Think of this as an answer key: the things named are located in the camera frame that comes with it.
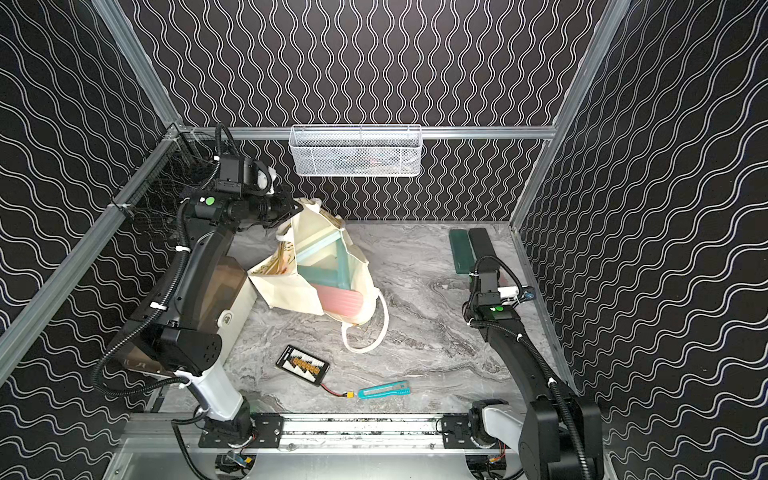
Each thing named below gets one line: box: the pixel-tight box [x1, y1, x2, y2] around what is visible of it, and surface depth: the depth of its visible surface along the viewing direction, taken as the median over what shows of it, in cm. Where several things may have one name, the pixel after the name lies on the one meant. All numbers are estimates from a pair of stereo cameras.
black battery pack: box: [276, 344, 330, 386], surface depth 85 cm
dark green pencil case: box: [449, 229, 477, 274], surface depth 112 cm
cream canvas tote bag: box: [247, 198, 389, 353], surface depth 86 cm
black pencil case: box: [468, 228, 497, 262], surface depth 113 cm
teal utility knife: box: [357, 380, 411, 400], surface depth 83 cm
